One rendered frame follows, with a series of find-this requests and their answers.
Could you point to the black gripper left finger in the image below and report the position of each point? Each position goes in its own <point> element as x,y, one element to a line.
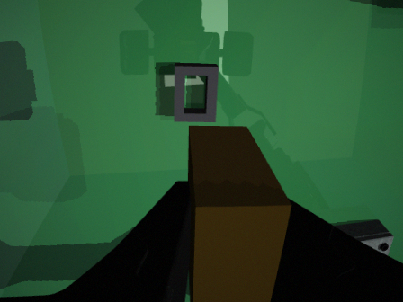
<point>150,264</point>

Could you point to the brown rectangular block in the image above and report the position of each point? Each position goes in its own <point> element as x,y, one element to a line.
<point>239,216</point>

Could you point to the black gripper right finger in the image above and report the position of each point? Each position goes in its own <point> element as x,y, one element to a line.
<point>320,263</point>

